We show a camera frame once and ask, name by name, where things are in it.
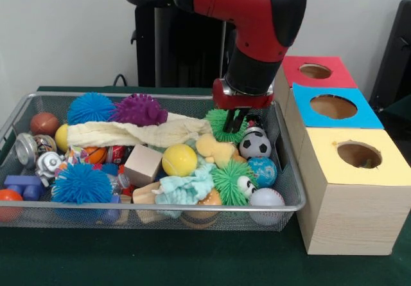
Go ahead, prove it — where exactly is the black upright panel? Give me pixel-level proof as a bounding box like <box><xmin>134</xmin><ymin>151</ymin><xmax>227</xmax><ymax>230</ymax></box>
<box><xmin>369</xmin><ymin>0</ymin><xmax>411</xmax><ymax>107</ymax></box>

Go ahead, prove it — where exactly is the dark green table cloth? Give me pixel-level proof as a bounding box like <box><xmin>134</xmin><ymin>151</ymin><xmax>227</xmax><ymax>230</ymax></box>
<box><xmin>0</xmin><ymin>85</ymin><xmax>411</xmax><ymax>286</ymax></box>

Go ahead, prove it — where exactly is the wooden box with three holes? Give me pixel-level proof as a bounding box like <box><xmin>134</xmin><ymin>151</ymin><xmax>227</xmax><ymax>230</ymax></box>
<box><xmin>272</xmin><ymin>55</ymin><xmax>411</xmax><ymax>255</ymax></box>

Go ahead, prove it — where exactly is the purple spiky toy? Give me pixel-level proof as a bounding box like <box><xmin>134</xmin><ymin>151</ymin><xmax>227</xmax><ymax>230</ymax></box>
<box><xmin>109</xmin><ymin>93</ymin><xmax>168</xmax><ymax>127</ymax></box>

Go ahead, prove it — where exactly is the cream muslin cloth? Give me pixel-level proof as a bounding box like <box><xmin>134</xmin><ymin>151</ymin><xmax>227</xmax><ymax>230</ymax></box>
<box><xmin>66</xmin><ymin>112</ymin><xmax>213</xmax><ymax>148</ymax></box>

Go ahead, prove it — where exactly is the blue spiky ball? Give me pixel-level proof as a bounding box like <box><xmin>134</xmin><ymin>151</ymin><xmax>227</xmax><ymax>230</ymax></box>
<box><xmin>66</xmin><ymin>92</ymin><xmax>116</xmax><ymax>126</ymax></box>
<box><xmin>51</xmin><ymin>162</ymin><xmax>114</xmax><ymax>205</ymax></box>

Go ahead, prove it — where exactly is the yellow tennis ball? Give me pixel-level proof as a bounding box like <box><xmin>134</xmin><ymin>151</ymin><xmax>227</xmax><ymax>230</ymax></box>
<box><xmin>161</xmin><ymin>143</ymin><xmax>198</xmax><ymax>177</ymax></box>

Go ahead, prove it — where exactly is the shallow mesh bin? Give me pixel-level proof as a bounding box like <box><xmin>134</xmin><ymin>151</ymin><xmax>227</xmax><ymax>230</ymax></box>
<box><xmin>0</xmin><ymin>91</ymin><xmax>306</xmax><ymax>232</ymax></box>

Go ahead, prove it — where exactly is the mint green cloth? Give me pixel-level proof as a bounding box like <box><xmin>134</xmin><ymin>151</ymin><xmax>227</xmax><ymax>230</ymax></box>
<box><xmin>155</xmin><ymin>163</ymin><xmax>216</xmax><ymax>219</ymax></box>

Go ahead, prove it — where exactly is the black and white soccer ball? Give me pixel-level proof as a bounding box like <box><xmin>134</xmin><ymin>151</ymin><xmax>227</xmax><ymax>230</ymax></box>
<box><xmin>239</xmin><ymin>130</ymin><xmax>273</xmax><ymax>161</ymax></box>

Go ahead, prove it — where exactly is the green spiky ball white nub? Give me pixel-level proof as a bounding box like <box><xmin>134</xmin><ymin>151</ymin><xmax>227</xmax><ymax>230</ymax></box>
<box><xmin>204</xmin><ymin>107</ymin><xmax>250</xmax><ymax>144</ymax></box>

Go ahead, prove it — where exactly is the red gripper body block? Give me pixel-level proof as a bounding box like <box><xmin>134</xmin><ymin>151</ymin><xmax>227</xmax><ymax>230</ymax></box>
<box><xmin>212</xmin><ymin>78</ymin><xmax>274</xmax><ymax>111</ymax></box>

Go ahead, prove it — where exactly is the blue globe ball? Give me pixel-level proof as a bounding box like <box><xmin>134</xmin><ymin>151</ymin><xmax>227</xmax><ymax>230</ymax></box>
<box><xmin>247</xmin><ymin>156</ymin><xmax>278</xmax><ymax>187</ymax></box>

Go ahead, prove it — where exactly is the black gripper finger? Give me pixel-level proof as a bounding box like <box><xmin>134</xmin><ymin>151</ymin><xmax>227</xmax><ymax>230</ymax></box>
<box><xmin>232</xmin><ymin>107</ymin><xmax>251</xmax><ymax>133</ymax></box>
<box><xmin>223</xmin><ymin>107</ymin><xmax>238</xmax><ymax>134</ymax></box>

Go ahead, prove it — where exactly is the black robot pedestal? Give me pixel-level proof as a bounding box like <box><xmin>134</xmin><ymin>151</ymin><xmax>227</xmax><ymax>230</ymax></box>
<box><xmin>124</xmin><ymin>0</ymin><xmax>238</xmax><ymax>89</ymax></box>

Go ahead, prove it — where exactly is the dark green side-table cloth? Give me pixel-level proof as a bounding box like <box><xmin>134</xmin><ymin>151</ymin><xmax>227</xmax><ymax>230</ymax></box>
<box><xmin>383</xmin><ymin>94</ymin><xmax>411</xmax><ymax>114</ymax></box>

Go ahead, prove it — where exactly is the green spiky ball with eyes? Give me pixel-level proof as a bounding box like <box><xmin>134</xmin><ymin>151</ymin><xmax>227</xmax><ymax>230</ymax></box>
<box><xmin>211</xmin><ymin>161</ymin><xmax>259</xmax><ymax>206</ymax></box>

